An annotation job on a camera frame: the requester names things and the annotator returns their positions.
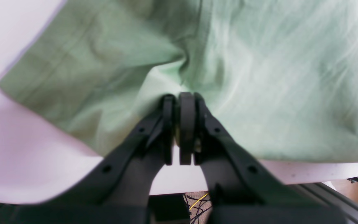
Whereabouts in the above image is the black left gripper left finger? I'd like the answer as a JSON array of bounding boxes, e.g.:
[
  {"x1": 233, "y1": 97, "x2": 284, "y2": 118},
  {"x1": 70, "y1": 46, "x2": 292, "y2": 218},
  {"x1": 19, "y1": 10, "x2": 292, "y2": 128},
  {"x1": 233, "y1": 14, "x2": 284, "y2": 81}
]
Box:
[{"x1": 0, "y1": 95, "x2": 175, "y2": 224}]

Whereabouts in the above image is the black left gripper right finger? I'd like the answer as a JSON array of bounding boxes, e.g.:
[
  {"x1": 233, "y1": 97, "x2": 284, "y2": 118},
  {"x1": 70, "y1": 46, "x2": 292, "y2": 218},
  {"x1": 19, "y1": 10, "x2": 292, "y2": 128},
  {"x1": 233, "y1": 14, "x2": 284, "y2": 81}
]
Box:
[{"x1": 178, "y1": 92, "x2": 347, "y2": 224}]

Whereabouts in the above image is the green polo t-shirt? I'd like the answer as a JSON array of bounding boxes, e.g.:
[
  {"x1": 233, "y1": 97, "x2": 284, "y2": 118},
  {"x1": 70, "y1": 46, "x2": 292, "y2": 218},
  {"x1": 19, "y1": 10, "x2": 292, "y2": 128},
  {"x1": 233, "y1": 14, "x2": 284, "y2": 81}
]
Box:
[{"x1": 0, "y1": 0, "x2": 358, "y2": 163}]

